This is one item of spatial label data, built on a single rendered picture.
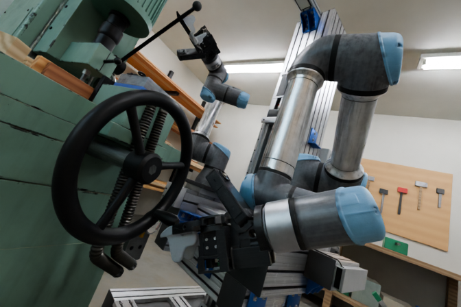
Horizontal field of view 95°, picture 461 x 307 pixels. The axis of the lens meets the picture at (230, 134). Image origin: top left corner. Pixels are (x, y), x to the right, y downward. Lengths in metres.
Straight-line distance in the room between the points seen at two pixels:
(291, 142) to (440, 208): 3.25
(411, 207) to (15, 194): 3.57
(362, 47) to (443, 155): 3.33
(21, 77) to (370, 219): 0.57
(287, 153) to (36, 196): 0.51
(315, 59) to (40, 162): 0.63
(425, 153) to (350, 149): 3.13
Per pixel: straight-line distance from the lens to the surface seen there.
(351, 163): 0.74
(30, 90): 0.52
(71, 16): 0.84
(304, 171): 0.80
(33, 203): 0.57
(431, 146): 3.86
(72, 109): 0.54
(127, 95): 0.38
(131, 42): 1.05
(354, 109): 0.64
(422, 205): 3.61
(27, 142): 0.53
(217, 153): 1.13
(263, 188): 0.45
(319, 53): 0.59
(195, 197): 1.06
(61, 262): 0.67
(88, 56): 0.70
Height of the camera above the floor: 0.82
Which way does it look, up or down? 15 degrees up
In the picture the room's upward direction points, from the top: 20 degrees clockwise
